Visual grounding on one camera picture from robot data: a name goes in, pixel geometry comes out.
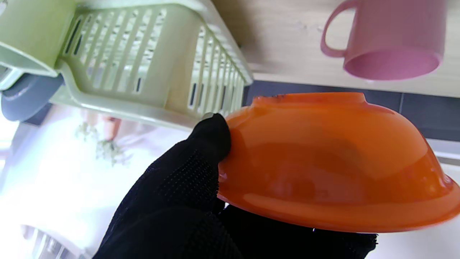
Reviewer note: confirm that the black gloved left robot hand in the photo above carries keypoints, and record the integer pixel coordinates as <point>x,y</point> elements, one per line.
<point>172,216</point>

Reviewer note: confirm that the orange plastic bowl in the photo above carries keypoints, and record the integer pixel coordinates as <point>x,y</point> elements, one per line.
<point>323,162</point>

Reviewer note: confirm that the grey round plate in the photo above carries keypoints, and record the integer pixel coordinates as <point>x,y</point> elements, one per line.
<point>28,100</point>

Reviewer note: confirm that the pink plastic mug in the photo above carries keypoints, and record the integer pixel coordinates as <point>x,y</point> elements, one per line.
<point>395,36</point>

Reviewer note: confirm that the printed kitchen backdrop banner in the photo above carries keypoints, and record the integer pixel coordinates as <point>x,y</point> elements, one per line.
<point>54,180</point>

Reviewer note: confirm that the green plastic dish rack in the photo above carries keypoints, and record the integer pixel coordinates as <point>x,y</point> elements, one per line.
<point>158,54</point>

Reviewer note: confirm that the green cutlery holder cup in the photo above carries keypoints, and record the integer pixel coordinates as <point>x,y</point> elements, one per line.
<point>32,32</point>

